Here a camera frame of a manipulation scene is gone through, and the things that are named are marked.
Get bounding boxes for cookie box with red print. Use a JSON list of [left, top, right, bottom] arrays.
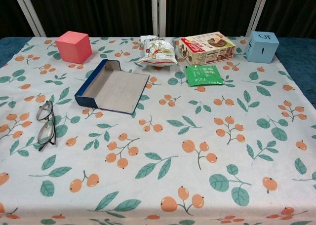
[[178, 32, 237, 66]]

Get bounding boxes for black curtain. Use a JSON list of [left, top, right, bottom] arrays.
[[0, 0, 316, 38]]

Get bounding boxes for white snack bag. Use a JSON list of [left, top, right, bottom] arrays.
[[137, 35, 178, 67]]

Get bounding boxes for white frame post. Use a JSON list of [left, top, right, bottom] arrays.
[[151, 0, 167, 37], [245, 0, 271, 37], [11, 0, 46, 37]]

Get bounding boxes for blue cardboard box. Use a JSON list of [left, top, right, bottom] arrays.
[[74, 59, 151, 115]]

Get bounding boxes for light blue numbered cube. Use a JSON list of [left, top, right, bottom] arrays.
[[246, 31, 280, 63]]

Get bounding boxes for pink cube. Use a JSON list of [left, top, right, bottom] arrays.
[[55, 31, 90, 63]]

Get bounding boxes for green tea sachet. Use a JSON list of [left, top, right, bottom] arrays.
[[185, 65, 225, 87]]

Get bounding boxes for floral tablecloth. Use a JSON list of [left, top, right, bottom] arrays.
[[0, 35, 316, 225]]

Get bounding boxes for black frame eyeglasses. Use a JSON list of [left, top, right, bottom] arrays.
[[36, 100, 57, 152]]

